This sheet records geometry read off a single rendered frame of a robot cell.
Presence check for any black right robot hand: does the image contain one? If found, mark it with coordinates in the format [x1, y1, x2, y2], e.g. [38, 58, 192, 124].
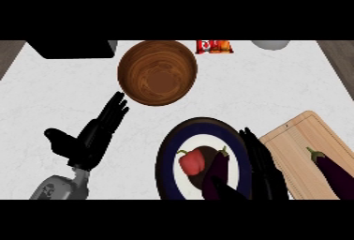
[209, 127, 291, 201]

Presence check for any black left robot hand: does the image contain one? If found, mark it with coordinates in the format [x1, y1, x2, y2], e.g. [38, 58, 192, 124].
[43, 91, 131, 173]

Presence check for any red bell pepper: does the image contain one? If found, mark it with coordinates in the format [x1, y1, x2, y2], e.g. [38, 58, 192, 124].
[176, 147, 208, 177]

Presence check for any blue rimmed white plate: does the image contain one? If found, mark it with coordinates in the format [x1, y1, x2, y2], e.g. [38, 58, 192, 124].
[155, 116, 255, 201]

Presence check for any brown wooden bowl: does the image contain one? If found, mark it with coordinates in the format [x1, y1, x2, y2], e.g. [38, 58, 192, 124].
[117, 40, 199, 107]

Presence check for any dark purple eggplant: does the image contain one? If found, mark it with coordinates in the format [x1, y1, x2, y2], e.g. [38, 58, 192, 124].
[305, 146, 354, 201]
[201, 145, 233, 201]

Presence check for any pale wooden cutting board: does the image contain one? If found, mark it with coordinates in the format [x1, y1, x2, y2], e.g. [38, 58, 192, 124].
[257, 110, 354, 201]

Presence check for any black appliance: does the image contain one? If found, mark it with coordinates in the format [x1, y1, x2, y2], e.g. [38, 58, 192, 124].
[25, 40, 119, 60]

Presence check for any red and orange packet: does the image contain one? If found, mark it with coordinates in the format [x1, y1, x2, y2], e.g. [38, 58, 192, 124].
[193, 40, 235, 55]

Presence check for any pale grey round object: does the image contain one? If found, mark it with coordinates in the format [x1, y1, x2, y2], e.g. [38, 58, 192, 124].
[249, 40, 292, 52]

